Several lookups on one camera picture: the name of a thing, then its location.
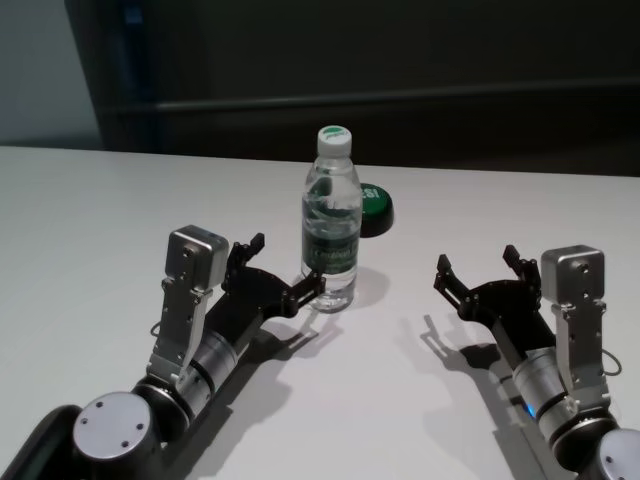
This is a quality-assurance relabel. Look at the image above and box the dark grey partition panel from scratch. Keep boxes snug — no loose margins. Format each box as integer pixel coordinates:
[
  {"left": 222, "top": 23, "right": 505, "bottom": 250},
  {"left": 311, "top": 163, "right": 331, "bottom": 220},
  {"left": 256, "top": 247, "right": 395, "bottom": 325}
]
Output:
[{"left": 64, "top": 0, "right": 640, "bottom": 177}]

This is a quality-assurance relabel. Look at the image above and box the green YES push button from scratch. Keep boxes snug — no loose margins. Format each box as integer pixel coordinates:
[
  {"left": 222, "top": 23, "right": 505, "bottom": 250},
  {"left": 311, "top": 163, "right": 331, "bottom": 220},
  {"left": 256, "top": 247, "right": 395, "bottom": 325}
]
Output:
[{"left": 358, "top": 182, "right": 395, "bottom": 239}]

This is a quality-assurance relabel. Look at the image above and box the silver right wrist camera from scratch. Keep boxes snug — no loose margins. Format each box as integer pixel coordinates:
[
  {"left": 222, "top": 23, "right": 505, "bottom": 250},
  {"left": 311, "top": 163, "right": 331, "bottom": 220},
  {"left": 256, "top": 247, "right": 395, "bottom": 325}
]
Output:
[{"left": 540, "top": 244, "right": 612, "bottom": 401}]

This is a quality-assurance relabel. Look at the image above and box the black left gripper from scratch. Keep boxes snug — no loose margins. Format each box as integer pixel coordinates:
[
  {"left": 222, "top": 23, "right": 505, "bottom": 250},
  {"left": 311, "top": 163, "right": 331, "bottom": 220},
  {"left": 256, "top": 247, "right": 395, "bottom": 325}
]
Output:
[{"left": 204, "top": 232, "right": 329, "bottom": 346}]

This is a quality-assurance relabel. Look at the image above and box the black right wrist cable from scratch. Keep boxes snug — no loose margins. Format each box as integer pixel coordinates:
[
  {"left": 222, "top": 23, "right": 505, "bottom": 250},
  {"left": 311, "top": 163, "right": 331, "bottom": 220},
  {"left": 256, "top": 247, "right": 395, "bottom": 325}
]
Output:
[{"left": 602, "top": 349, "right": 625, "bottom": 377}]

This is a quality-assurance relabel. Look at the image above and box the grey horizontal rail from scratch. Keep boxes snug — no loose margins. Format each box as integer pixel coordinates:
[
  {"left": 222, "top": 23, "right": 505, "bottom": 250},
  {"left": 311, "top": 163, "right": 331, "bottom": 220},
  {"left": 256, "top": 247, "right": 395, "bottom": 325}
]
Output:
[{"left": 154, "top": 92, "right": 640, "bottom": 112}]

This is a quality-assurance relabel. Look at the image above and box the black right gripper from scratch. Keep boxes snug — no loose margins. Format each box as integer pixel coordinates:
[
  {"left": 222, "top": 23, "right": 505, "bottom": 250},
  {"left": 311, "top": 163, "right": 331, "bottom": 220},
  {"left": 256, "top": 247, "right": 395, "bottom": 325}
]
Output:
[{"left": 433, "top": 244, "right": 557, "bottom": 369}]

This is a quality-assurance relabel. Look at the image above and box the clear plastic water bottle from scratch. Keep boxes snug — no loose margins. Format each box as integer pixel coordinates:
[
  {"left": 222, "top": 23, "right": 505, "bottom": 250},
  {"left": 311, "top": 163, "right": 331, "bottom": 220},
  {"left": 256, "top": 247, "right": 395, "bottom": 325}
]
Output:
[{"left": 299, "top": 125, "right": 362, "bottom": 314}]

